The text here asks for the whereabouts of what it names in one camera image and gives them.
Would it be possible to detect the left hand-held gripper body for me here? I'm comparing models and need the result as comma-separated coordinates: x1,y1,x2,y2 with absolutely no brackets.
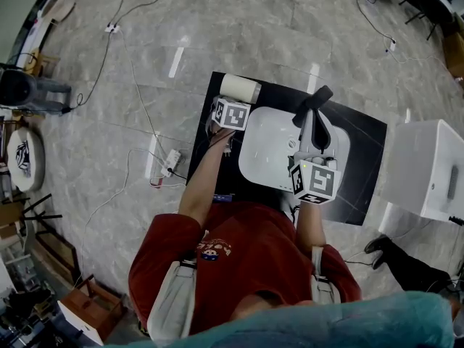
210,95,252,132

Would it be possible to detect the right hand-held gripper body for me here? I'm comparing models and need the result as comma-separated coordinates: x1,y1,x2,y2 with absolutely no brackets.
288,149,342,205

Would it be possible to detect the person's right forearm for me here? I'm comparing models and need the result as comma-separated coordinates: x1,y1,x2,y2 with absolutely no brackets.
295,201,327,255

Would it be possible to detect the person's left forearm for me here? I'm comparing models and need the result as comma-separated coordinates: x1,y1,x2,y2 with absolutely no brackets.
178,128,236,228

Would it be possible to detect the black faucet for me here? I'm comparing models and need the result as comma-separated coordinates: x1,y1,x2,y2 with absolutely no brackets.
291,84,334,128

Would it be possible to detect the white boxy appliance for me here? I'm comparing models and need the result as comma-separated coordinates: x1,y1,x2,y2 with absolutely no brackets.
378,119,464,233

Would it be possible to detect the person's red shirt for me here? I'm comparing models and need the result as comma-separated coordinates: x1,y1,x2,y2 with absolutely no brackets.
128,201,363,340

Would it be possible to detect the cardboard box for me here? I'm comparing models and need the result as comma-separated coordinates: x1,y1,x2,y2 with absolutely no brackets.
444,30,464,79

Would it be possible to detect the round white floor cushion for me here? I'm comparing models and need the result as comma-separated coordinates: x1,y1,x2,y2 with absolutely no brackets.
7,127,46,194

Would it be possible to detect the low wooden table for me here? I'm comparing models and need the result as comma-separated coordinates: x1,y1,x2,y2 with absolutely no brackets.
34,226,80,286

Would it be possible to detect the grey chair with black legs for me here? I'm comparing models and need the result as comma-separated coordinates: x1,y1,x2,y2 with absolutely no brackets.
1,194,62,231

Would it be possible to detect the brown wooden stool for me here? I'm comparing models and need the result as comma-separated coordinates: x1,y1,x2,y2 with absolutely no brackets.
59,275,128,340

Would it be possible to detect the flat white box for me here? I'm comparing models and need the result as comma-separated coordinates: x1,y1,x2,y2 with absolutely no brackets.
57,300,104,346

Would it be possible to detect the grey shoulder strap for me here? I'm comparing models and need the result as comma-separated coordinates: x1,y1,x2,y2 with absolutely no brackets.
310,246,341,306
146,261,199,344

